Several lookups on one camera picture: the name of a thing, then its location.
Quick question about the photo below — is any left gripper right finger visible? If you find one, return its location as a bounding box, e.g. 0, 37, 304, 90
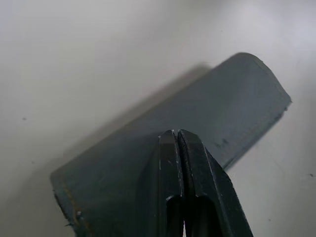
177, 129, 254, 237

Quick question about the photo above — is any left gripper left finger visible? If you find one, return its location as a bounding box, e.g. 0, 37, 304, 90
157, 129, 186, 237

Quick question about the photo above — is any grey glasses case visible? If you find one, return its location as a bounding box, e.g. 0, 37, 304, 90
49, 51, 292, 237

